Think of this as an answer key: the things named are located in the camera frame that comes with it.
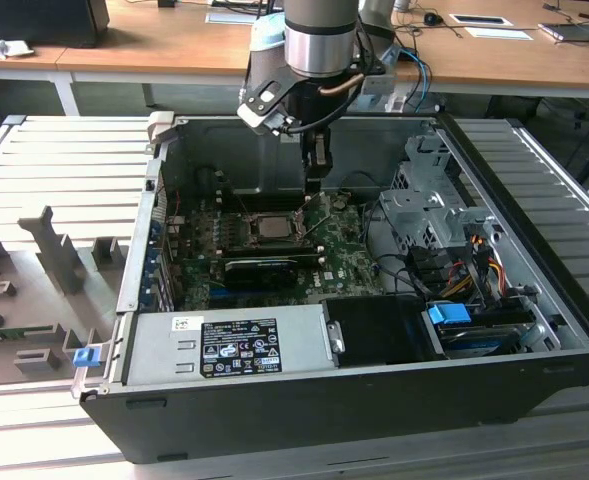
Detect grey parts rack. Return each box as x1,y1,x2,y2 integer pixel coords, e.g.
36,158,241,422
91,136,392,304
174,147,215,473
0,204,131,387

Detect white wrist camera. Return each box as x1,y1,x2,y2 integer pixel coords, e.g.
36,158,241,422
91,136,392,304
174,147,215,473
236,81,289,137

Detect white paper sheet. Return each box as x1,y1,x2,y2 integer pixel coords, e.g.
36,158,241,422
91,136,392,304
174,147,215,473
463,26,536,42

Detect white desk cable cover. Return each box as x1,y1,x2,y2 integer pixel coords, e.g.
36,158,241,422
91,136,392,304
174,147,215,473
447,13,515,27

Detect green motherboard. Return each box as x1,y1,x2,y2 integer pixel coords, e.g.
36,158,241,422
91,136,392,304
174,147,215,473
166,189,391,311

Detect green RAM stick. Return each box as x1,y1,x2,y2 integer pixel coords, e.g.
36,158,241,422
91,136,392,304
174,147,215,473
0,325,56,344

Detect silver drive cage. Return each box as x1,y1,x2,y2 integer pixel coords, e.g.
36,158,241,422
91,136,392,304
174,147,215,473
377,133,506,262

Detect yellow and red wires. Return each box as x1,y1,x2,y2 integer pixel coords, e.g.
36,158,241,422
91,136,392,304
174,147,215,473
442,248,506,297

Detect CPU socket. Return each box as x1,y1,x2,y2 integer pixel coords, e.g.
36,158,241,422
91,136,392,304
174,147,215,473
241,209,309,250

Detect black RAM slot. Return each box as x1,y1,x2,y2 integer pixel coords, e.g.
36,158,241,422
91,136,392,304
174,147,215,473
222,250,326,267
219,241,317,258
234,197,305,213

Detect grey notebook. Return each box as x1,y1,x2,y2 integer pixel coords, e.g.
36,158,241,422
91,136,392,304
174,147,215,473
537,21,589,45

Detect hard disk in blue carrier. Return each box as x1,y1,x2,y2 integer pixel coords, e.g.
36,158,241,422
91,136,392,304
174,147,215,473
425,303,533,360

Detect black graphics card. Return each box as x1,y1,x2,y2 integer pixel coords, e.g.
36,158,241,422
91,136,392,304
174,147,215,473
222,256,299,292

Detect crumpled white paper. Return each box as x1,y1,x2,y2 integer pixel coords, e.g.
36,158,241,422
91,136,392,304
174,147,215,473
0,26,36,61

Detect black PC case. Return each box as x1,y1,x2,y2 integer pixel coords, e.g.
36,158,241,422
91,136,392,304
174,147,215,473
71,112,589,466

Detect silver power supply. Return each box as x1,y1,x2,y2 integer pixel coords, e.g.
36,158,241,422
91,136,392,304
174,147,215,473
122,303,336,387

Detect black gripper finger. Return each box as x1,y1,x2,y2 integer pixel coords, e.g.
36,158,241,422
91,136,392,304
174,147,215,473
314,127,335,195
300,129,317,195

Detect blue case latch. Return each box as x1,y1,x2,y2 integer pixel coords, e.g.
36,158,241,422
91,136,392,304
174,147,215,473
73,347,100,370

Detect blue cable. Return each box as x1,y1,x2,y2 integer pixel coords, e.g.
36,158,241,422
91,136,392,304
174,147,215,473
397,47,434,110

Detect wooden desk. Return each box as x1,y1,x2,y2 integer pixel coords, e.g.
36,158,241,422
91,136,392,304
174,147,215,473
0,0,589,100

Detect grey desk cable cover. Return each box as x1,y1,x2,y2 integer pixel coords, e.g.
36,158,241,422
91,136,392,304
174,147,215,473
204,10,260,26

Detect black power supply label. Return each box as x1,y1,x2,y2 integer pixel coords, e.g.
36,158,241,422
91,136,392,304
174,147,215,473
200,317,284,377

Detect black monitor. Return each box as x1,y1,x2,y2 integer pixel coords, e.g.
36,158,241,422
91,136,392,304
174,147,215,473
0,0,111,50

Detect metal socket cover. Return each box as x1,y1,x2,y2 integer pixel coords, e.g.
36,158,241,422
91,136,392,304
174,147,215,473
296,192,334,237

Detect black plastic shroud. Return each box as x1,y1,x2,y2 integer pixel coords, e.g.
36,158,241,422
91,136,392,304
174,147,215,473
320,294,449,367

